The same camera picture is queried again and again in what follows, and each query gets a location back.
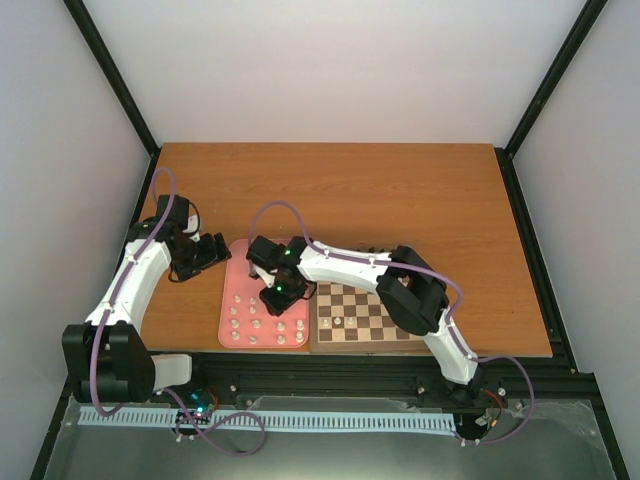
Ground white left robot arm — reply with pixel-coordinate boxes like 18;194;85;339
61;195;231;410

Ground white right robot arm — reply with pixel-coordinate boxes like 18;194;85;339
246;236;478;386

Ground pink plastic tray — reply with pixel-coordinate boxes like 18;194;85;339
218;239;310;350

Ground wooden chessboard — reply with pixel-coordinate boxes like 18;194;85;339
309;282;429;355

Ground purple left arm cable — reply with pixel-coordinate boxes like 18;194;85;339
88;167;177;417

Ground light blue cable duct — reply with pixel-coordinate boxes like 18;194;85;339
77;406;456;436

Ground black aluminium frame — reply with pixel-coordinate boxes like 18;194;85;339
29;0;632;480

